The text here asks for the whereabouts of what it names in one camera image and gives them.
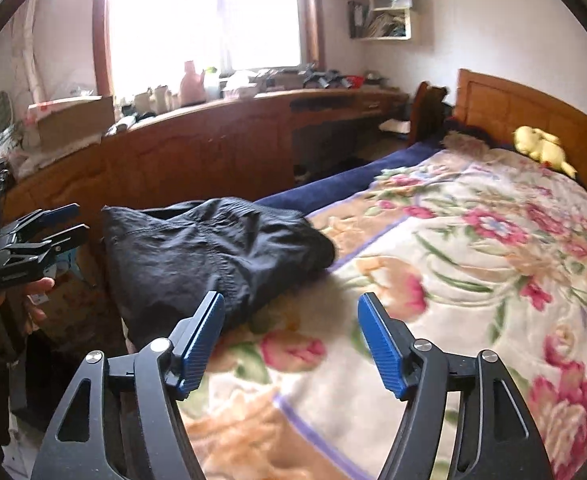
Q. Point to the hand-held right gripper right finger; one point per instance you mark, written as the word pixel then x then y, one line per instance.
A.
pixel 381 345

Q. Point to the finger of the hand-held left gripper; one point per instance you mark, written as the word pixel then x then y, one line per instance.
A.
pixel 43 215
pixel 53 242

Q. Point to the white wall shelf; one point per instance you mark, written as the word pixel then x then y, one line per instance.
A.
pixel 388 10

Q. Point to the floral blanket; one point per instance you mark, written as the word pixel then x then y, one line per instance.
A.
pixel 473 285

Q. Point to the navy bed sheet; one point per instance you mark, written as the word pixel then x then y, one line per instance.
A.
pixel 353 175

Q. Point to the yellow plush toy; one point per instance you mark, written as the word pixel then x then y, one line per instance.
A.
pixel 541 147

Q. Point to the pink bottle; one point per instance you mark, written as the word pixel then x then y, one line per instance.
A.
pixel 192 85

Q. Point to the red basket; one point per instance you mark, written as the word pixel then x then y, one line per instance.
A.
pixel 354 81

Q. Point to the dark wooden chair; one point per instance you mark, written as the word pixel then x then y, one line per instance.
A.
pixel 426 112

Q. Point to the cardboard box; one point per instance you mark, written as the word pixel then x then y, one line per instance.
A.
pixel 73 120

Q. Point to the black jacket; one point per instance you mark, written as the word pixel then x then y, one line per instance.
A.
pixel 198 255

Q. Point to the window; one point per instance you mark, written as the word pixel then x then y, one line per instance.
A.
pixel 203 15

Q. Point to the wooden bed headboard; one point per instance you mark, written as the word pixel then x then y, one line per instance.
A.
pixel 513 105

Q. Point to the long wooden desk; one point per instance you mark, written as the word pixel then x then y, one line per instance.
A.
pixel 198 145

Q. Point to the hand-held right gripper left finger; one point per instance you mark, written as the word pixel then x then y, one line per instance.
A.
pixel 201 345

